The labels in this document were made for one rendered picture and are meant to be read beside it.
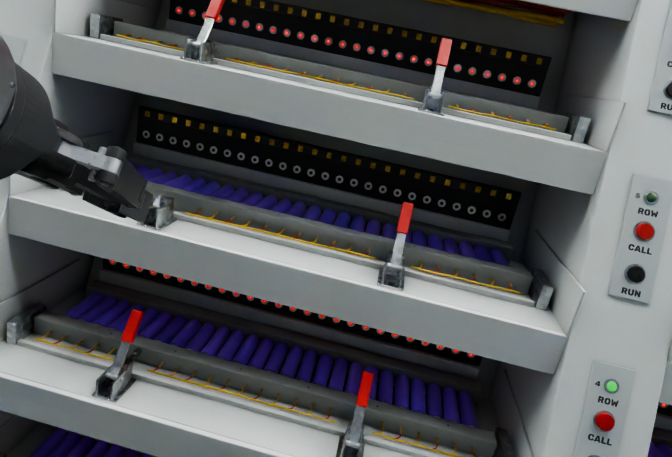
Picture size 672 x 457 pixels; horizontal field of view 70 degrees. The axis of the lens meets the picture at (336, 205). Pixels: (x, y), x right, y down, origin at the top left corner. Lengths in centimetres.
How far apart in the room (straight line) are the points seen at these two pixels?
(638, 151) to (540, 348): 22
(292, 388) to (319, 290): 14
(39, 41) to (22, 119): 35
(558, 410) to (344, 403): 22
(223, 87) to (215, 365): 32
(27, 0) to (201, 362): 45
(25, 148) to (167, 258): 26
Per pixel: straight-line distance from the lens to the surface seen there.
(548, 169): 54
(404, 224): 52
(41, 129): 33
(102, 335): 66
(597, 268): 54
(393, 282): 52
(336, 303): 51
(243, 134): 69
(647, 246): 56
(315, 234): 57
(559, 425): 56
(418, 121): 52
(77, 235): 60
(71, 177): 39
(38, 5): 67
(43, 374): 65
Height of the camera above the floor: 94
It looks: 3 degrees up
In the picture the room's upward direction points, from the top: 14 degrees clockwise
